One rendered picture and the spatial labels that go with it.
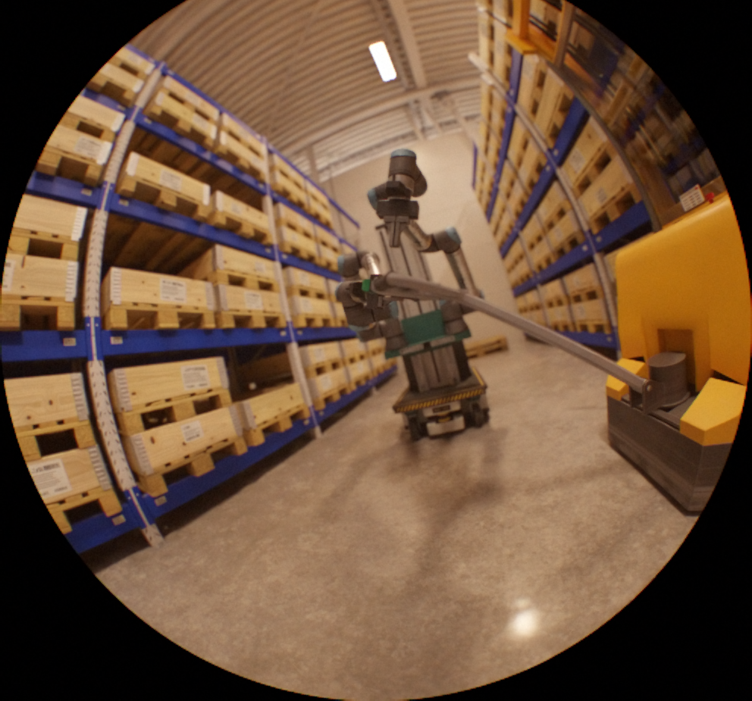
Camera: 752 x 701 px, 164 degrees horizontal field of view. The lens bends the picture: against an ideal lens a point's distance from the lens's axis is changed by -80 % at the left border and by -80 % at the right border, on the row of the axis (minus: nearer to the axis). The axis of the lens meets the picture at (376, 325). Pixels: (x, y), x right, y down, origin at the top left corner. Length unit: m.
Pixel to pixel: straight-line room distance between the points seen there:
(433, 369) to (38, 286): 2.65
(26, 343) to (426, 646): 1.83
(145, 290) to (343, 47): 7.10
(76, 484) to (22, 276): 0.95
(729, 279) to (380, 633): 1.34
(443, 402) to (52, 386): 2.25
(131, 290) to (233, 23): 6.57
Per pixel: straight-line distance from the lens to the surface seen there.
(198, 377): 1.77
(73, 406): 1.50
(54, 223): 1.78
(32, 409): 1.50
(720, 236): 1.01
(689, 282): 1.09
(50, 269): 1.65
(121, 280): 1.72
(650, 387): 1.04
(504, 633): 0.84
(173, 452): 1.65
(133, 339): 1.70
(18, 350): 1.60
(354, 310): 1.11
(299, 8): 7.39
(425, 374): 2.13
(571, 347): 0.85
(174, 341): 1.82
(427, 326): 2.05
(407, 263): 2.22
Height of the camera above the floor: 0.77
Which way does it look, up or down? 5 degrees up
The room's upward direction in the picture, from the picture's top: 15 degrees counter-clockwise
